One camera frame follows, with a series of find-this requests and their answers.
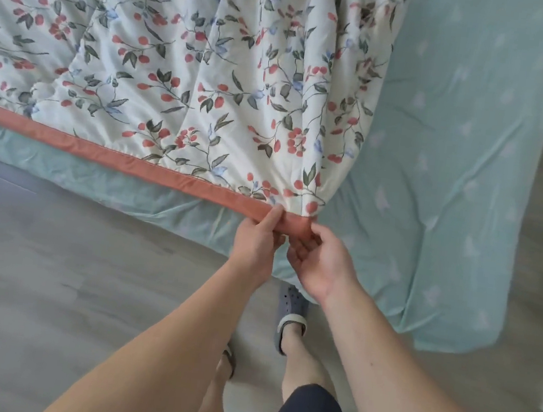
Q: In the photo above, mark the person's left hand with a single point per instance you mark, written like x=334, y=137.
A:
x=253, y=245

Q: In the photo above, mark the person's right hand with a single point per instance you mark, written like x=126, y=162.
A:
x=328, y=269

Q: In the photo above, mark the person's right thumb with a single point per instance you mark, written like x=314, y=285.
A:
x=322, y=235

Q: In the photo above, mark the person's left thumb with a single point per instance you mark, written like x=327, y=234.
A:
x=272, y=218

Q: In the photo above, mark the white floral quilt orange border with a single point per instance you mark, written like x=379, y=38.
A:
x=171, y=53

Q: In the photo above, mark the person's right forearm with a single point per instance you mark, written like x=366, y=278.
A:
x=402, y=387

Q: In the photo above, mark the person's left forearm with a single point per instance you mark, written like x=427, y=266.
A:
x=159, y=357

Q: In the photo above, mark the grey clog right shoe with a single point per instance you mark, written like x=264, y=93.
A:
x=291, y=309

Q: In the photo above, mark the grey clog shoe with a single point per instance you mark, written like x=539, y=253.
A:
x=229, y=361
x=291, y=309

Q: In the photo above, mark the person's right leg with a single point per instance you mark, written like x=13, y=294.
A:
x=304, y=365

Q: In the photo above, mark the person's leg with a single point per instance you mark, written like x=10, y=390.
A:
x=212, y=403
x=304, y=365

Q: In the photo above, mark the grey clog left shoe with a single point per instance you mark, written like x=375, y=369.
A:
x=229, y=361

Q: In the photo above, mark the bed with teal sheet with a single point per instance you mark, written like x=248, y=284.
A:
x=454, y=161

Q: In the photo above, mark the person's left leg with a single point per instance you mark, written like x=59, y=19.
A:
x=212, y=403

